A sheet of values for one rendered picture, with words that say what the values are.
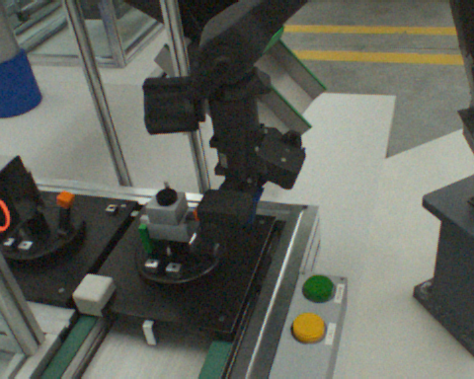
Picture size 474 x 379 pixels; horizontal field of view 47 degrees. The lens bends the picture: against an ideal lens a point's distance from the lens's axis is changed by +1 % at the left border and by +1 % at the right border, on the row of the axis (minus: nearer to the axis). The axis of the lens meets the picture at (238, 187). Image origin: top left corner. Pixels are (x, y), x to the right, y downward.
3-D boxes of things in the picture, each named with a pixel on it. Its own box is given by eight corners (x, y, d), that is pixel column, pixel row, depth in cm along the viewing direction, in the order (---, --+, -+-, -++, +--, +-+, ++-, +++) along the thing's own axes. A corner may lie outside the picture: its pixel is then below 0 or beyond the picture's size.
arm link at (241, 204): (184, 167, 60) (236, 172, 58) (235, 88, 74) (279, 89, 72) (197, 223, 65) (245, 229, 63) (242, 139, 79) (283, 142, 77)
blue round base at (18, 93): (52, 93, 163) (36, 45, 154) (22, 119, 152) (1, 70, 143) (10, 91, 168) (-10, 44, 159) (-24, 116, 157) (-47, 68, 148)
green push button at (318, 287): (335, 285, 78) (335, 275, 77) (330, 307, 75) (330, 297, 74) (308, 281, 80) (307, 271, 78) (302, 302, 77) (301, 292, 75)
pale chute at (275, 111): (297, 138, 104) (313, 126, 101) (269, 177, 95) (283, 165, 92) (193, 30, 101) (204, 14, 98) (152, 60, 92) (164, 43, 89)
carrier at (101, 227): (140, 208, 98) (123, 151, 91) (69, 312, 81) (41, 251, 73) (29, 195, 106) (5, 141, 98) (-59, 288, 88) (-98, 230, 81)
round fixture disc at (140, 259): (238, 232, 87) (237, 223, 86) (208, 298, 77) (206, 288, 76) (160, 222, 92) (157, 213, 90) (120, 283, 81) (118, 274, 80)
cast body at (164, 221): (199, 223, 82) (192, 187, 77) (190, 243, 78) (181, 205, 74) (149, 217, 84) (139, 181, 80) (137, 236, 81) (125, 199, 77)
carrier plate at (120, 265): (277, 225, 91) (276, 215, 89) (233, 342, 73) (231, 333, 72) (148, 209, 98) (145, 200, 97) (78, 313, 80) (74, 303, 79)
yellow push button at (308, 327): (327, 324, 73) (326, 314, 72) (321, 348, 70) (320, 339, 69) (297, 319, 74) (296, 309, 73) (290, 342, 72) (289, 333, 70)
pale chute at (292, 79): (313, 100, 115) (327, 88, 112) (288, 131, 106) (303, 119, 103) (219, 1, 112) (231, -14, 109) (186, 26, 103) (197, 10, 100)
